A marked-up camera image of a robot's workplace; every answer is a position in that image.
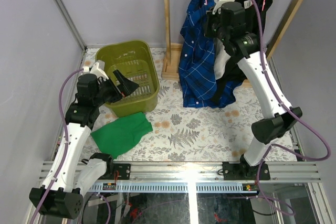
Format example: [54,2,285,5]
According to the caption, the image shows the blue plaid shirt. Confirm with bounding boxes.
[178,0,236,108]

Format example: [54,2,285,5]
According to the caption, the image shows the olive green plastic basket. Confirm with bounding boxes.
[96,40,160,118]

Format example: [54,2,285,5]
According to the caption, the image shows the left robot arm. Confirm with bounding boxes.
[29,67,139,223]

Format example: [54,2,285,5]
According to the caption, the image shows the floral table mat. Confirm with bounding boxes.
[65,47,297,162]

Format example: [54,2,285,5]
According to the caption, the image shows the green cloth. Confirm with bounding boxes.
[91,112,153,158]

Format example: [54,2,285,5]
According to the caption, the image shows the white shirt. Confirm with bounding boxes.
[213,38,230,80]

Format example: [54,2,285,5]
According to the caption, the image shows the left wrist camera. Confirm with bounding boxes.
[83,60,109,81]

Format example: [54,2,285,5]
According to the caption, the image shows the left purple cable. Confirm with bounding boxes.
[28,68,90,224]

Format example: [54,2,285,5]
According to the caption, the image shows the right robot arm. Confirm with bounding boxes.
[204,2,302,180]

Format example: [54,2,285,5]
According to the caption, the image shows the aluminium rail frame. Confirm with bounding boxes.
[26,161,336,224]

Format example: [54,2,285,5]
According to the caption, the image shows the wooden clothes rack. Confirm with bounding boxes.
[162,0,303,81]

